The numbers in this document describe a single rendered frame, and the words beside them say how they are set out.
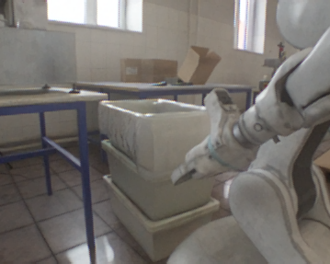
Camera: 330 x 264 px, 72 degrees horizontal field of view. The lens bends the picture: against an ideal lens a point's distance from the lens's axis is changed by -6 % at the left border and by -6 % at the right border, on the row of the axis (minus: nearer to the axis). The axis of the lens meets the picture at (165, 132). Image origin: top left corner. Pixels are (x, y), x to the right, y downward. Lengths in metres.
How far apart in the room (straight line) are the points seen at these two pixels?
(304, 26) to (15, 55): 1.00
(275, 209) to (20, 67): 1.03
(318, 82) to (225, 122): 0.17
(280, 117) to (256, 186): 0.26
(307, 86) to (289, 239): 0.35
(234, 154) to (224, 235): 0.50
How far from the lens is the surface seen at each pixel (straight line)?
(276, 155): 0.58
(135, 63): 2.68
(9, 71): 1.13
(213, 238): 0.83
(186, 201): 1.14
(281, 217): 0.56
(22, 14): 1.39
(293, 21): 0.52
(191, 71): 2.31
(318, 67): 0.30
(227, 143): 0.39
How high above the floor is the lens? 0.84
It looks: 13 degrees down
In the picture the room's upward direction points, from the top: 1 degrees clockwise
